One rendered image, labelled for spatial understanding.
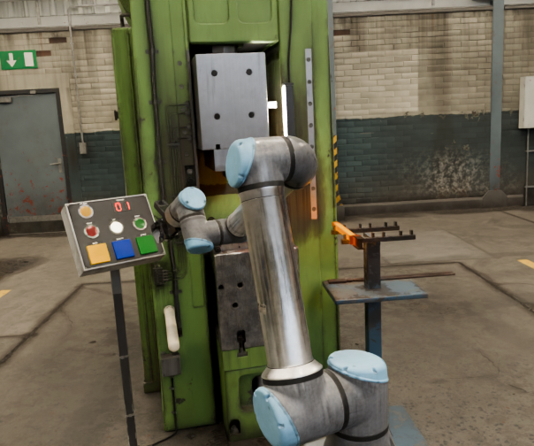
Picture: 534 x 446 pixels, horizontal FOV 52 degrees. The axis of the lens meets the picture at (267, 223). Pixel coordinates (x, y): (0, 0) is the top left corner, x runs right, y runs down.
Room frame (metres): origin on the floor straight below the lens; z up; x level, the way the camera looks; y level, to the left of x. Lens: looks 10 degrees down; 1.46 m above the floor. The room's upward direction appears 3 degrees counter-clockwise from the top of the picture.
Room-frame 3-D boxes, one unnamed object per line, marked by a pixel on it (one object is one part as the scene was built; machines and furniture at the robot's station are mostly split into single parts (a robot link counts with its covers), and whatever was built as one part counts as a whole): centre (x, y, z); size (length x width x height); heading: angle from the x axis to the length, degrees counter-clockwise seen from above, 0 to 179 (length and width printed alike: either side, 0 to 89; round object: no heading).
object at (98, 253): (2.04, 0.65, 1.01); 0.07 x 0.05 x 0.07; 127
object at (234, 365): (2.63, 0.11, 0.23); 0.55 x 0.37 x 0.47; 12
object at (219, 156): (2.61, 0.16, 1.32); 0.42 x 0.20 x 0.10; 12
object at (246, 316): (2.63, 0.11, 0.69); 0.56 x 0.38 x 0.45; 12
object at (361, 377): (1.29, -0.20, 0.79); 0.17 x 0.15 x 0.18; 116
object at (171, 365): (2.44, 0.49, 0.36); 0.09 x 0.07 x 0.12; 102
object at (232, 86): (2.61, 0.12, 1.56); 0.42 x 0.39 x 0.40; 12
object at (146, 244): (2.16, 0.49, 1.01); 0.07 x 0.05 x 0.07; 127
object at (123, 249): (2.10, 0.57, 1.01); 0.07 x 0.05 x 0.07; 127
